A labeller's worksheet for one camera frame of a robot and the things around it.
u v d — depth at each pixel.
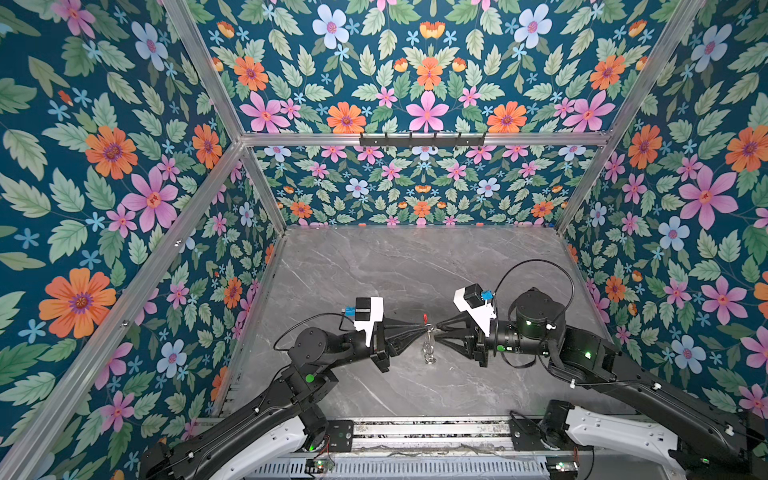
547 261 0.42
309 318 0.43
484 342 0.50
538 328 0.45
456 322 0.57
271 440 0.57
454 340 0.55
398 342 0.54
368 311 0.47
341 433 0.74
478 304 0.49
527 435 0.73
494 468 0.77
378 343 0.50
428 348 0.55
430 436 0.75
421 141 0.93
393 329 0.52
